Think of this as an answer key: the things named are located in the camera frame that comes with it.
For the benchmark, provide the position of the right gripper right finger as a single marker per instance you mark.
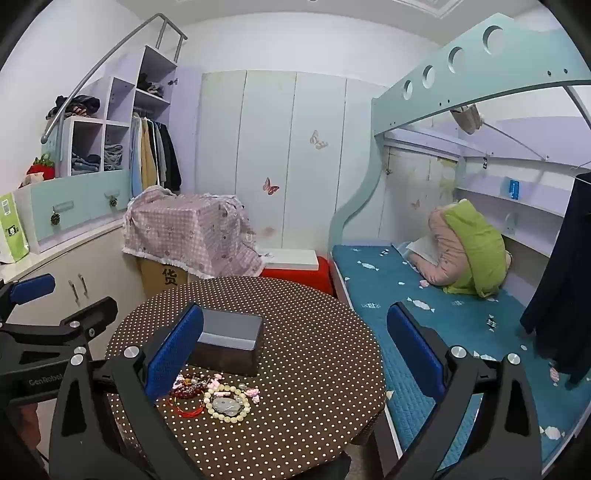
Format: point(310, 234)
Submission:
point(504, 442)

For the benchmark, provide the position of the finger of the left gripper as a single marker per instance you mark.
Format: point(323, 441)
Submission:
point(83, 318)
point(16, 293)

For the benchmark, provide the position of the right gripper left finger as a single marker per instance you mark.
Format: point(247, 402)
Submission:
point(106, 424)

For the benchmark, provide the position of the red cord knot charm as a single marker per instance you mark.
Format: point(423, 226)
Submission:
point(186, 413)

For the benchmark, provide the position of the teal drawer unit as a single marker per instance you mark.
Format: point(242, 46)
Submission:
point(54, 211)

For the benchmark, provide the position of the brown cardboard box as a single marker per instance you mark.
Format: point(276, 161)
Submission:
point(157, 277)

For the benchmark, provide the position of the red item on drawers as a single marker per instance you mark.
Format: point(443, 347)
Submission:
point(43, 165)

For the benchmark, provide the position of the dark hanging garment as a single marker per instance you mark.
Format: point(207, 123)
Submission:
point(558, 315)

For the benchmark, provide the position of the grey metal tin box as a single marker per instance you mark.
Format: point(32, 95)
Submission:
point(230, 343)

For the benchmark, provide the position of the pink checkered cloth cover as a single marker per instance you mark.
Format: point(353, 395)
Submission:
point(207, 235)

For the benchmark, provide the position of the brown polka dot tablecloth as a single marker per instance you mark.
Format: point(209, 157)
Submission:
point(320, 378)

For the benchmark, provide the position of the hanging clothes row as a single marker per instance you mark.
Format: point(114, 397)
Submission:
point(152, 157)

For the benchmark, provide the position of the pink and green quilt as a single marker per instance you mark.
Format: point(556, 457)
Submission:
point(471, 256)

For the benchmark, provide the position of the white pillow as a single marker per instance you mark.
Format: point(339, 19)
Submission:
point(425, 247)

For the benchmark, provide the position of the white flat box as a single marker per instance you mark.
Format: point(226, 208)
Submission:
point(289, 259)

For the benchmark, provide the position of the red storage box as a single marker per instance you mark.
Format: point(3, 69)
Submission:
point(319, 279)

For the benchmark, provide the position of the lilac cube shelf unit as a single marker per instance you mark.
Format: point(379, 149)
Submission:
point(141, 80)

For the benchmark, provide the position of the small blue box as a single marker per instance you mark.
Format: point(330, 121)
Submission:
point(513, 189)

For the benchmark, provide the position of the white panel wardrobe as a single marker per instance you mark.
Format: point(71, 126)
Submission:
point(292, 146)

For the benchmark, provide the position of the hanging grey bag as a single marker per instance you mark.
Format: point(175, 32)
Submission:
point(468, 118)

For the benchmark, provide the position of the cream cabinet with handles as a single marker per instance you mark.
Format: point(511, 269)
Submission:
point(85, 268)

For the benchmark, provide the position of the lilac wall shelves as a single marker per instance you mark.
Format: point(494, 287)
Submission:
point(518, 173)

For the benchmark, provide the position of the teal bunk bed frame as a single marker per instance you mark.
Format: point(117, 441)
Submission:
point(496, 58)

